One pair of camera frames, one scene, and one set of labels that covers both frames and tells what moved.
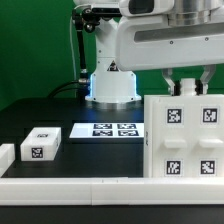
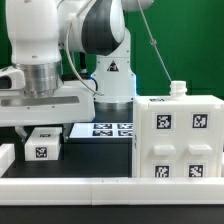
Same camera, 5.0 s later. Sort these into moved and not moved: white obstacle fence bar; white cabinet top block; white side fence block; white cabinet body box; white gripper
Moved: white cabinet body box; white gripper
Not moved: white cabinet top block; white obstacle fence bar; white side fence block
